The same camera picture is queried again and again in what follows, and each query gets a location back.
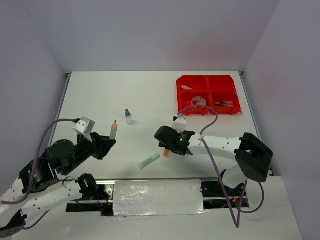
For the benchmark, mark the large silver tape roll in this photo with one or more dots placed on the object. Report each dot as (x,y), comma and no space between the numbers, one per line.
(198,101)

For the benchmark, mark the silver foil covered plate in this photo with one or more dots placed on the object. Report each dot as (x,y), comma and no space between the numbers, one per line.
(157,198)

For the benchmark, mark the orange highlighter cap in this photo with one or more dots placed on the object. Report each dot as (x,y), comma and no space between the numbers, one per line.
(166,153)

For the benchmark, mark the blue pen with label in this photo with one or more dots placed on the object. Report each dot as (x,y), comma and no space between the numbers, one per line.
(223,102)

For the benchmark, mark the dark blue pen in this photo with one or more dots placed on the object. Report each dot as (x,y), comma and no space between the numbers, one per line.
(224,105)

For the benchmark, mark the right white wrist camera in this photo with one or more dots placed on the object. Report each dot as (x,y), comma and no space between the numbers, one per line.
(179,123)

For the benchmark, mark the pink highlighter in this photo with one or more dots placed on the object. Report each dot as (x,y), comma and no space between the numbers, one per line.
(184,87)

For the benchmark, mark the green highlighter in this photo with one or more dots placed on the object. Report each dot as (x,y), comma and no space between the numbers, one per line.
(149,161)

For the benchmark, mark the clear blue-cap spray bottle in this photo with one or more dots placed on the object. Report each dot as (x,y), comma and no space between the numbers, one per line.
(128,117)

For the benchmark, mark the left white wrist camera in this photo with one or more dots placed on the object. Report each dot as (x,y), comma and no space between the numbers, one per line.
(84,127)

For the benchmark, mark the orange-tip grey highlighter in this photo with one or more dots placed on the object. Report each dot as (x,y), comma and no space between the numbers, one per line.
(113,131)

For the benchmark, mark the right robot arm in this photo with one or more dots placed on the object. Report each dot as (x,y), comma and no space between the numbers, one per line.
(251,156)

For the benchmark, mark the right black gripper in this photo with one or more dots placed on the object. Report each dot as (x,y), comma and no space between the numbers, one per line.
(162,145)

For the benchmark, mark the red compartment bin tray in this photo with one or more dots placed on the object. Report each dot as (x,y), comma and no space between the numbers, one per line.
(211,87)

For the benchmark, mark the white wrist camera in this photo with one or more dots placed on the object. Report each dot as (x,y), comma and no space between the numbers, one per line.
(179,123)
(84,127)

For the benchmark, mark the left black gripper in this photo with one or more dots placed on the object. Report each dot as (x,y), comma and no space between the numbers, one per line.
(102,145)

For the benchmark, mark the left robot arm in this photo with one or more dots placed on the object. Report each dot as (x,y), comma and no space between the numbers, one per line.
(25,199)

